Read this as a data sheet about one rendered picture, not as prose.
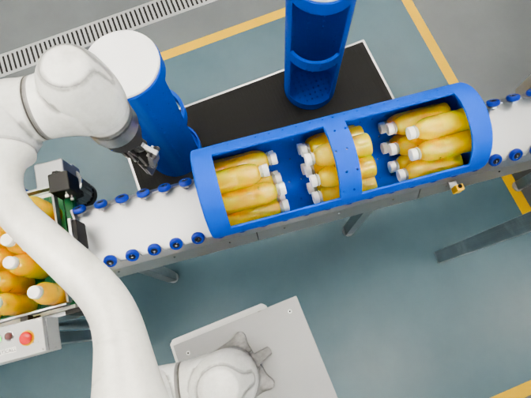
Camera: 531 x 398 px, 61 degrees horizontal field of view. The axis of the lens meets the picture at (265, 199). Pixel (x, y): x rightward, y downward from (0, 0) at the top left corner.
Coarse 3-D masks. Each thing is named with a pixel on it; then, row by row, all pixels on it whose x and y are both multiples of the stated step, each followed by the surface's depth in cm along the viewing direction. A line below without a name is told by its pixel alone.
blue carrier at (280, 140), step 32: (416, 96) 136; (448, 96) 149; (288, 128) 136; (320, 128) 133; (480, 128) 130; (192, 160) 131; (288, 160) 155; (352, 160) 128; (384, 160) 156; (480, 160) 135; (288, 192) 154; (352, 192) 133; (384, 192) 138; (224, 224) 131; (256, 224) 136
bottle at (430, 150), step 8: (448, 136) 138; (456, 136) 138; (464, 136) 137; (424, 144) 138; (432, 144) 137; (440, 144) 137; (448, 144) 137; (456, 144) 137; (464, 144) 137; (424, 152) 138; (432, 152) 137; (440, 152) 137; (448, 152) 138; (456, 152) 138; (464, 152) 140; (424, 160) 140; (432, 160) 139
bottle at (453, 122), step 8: (448, 112) 136; (456, 112) 135; (464, 112) 135; (424, 120) 136; (432, 120) 135; (440, 120) 134; (448, 120) 134; (456, 120) 134; (464, 120) 135; (416, 128) 136; (424, 128) 135; (432, 128) 134; (440, 128) 134; (448, 128) 135; (456, 128) 135; (464, 128) 136; (416, 136) 136; (424, 136) 136; (432, 136) 135; (440, 136) 136
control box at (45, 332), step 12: (24, 324) 132; (36, 324) 132; (48, 324) 135; (0, 336) 131; (36, 336) 131; (48, 336) 133; (0, 348) 130; (12, 348) 130; (24, 348) 130; (36, 348) 130; (48, 348) 131; (60, 348) 138; (0, 360) 129; (12, 360) 131
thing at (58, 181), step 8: (48, 176) 154; (56, 176) 154; (64, 176) 154; (72, 176) 157; (56, 184) 153; (64, 184) 153; (72, 184) 156; (56, 192) 153; (64, 192) 154; (72, 192) 156; (80, 192) 161; (72, 200) 158
